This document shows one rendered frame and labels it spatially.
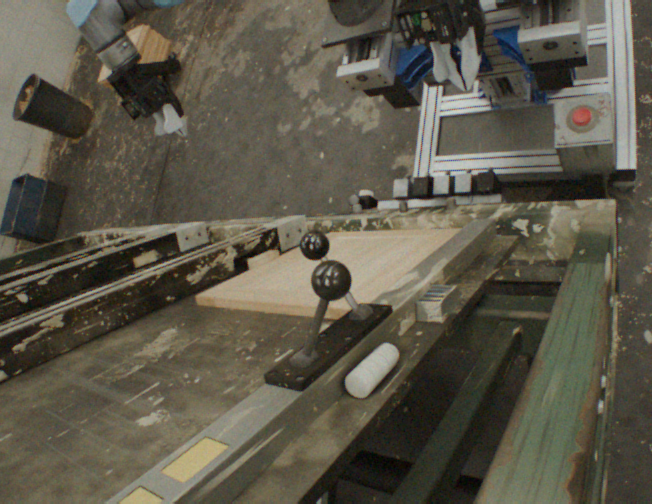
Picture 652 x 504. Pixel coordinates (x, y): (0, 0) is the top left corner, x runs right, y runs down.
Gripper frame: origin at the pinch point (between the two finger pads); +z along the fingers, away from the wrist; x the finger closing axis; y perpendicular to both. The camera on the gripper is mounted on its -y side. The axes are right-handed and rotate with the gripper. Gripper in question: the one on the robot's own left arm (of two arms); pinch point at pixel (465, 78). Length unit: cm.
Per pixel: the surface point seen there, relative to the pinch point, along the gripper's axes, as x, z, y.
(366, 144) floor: -105, 91, -117
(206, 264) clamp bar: -58, 24, 19
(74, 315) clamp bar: -57, 7, 46
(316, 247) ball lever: -12.1, 4.0, 28.8
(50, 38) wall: -561, -24, -252
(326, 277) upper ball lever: -2.0, -3.3, 38.2
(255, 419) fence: -6, 2, 51
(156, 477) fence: -8, -3, 59
